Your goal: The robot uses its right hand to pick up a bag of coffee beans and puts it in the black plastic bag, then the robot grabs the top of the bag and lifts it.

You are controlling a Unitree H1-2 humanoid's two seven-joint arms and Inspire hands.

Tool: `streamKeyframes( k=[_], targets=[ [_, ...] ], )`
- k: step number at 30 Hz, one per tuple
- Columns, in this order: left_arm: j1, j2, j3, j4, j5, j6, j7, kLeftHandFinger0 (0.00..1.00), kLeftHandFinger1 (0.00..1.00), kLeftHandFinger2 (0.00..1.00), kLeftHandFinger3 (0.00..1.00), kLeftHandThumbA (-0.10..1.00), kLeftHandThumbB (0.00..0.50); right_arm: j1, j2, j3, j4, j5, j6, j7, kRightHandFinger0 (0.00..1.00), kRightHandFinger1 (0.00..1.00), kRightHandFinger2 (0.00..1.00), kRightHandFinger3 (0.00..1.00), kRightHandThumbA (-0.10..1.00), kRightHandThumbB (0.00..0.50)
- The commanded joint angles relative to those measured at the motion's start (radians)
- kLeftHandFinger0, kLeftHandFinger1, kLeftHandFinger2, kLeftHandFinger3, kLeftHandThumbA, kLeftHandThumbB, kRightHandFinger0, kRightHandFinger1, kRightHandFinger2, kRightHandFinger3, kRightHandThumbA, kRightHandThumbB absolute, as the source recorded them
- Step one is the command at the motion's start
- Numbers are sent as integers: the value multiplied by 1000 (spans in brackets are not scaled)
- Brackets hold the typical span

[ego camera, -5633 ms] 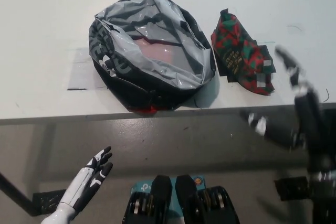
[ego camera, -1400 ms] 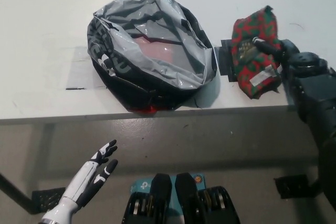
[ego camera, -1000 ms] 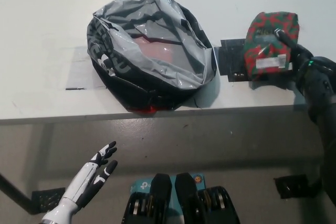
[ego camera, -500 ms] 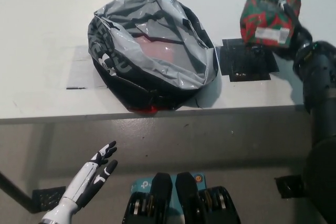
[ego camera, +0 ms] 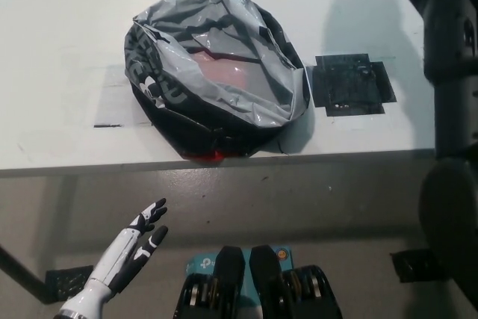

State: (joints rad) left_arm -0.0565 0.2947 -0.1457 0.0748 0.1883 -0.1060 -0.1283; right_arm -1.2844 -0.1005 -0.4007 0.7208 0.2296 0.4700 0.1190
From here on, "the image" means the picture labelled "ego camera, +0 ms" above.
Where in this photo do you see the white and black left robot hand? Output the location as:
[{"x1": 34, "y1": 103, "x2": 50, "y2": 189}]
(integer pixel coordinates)
[{"x1": 58, "y1": 198, "x2": 170, "y2": 318}]

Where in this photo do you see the black tape patch on table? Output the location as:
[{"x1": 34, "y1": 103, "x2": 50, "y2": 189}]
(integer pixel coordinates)
[{"x1": 311, "y1": 53, "x2": 397, "y2": 117}]

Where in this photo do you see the red item inside bag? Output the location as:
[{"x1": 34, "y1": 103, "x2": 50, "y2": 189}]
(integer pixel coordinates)
[{"x1": 193, "y1": 53, "x2": 249, "y2": 88}]

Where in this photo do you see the clear tape patch on table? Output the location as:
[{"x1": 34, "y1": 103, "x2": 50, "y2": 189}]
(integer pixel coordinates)
[{"x1": 93, "y1": 64, "x2": 154, "y2": 128}]

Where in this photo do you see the black table leg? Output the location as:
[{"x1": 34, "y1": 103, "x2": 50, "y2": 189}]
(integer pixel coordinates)
[{"x1": 0, "y1": 246, "x2": 49, "y2": 303}]

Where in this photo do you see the black plastic bag grey inside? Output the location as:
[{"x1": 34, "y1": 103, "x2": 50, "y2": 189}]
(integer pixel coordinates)
[{"x1": 122, "y1": 0, "x2": 310, "y2": 163}]

